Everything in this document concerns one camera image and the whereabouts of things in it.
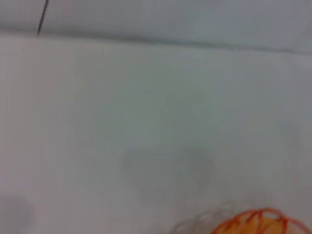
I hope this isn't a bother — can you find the orange wire basket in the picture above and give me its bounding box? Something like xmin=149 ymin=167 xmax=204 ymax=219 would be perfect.
xmin=209 ymin=207 xmax=312 ymax=234

